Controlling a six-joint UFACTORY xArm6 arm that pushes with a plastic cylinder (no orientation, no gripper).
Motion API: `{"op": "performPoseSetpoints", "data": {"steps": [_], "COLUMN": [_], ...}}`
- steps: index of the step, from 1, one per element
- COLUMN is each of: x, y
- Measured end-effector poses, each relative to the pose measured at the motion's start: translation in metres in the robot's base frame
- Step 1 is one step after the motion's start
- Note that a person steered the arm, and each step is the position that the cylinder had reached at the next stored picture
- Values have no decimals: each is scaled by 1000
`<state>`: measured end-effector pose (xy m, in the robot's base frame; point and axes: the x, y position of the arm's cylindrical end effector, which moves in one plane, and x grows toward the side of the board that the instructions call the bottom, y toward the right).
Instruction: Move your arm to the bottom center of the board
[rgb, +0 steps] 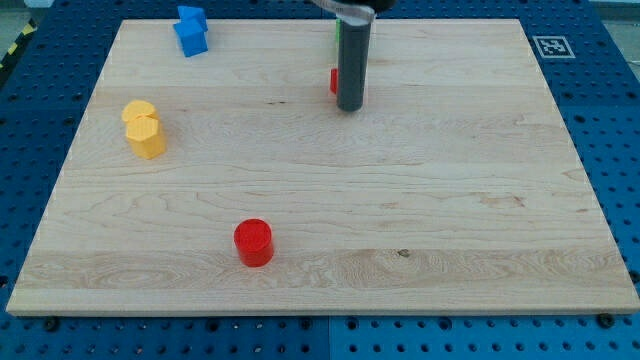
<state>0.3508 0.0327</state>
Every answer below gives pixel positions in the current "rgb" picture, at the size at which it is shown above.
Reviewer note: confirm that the wooden board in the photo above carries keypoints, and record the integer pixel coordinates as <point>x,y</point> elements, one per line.
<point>455,190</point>

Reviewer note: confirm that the yellow round block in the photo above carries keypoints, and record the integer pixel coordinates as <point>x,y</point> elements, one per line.
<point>138,108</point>

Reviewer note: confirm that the green block behind pusher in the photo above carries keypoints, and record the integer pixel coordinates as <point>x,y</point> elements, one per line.
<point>337,33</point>

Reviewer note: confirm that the robot arm end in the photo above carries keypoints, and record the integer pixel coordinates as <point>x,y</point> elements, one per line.
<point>355,12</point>

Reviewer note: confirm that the red block behind pusher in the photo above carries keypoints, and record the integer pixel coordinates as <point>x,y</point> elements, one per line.
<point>333,85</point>

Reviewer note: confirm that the blue block behind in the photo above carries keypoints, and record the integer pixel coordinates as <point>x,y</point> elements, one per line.
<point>191,13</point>

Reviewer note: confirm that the white fiducial marker tag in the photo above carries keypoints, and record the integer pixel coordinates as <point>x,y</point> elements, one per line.
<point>553,47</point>

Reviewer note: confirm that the blue cube block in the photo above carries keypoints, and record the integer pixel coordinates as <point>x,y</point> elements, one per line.
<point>191,37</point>

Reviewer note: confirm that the red cylinder block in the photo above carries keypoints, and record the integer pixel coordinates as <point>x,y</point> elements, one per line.
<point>253,242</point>

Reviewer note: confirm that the yellow hexagonal block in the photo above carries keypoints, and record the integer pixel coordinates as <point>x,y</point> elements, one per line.
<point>146,137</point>

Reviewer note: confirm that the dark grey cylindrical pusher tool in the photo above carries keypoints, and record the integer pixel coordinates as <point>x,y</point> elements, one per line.
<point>353,49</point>

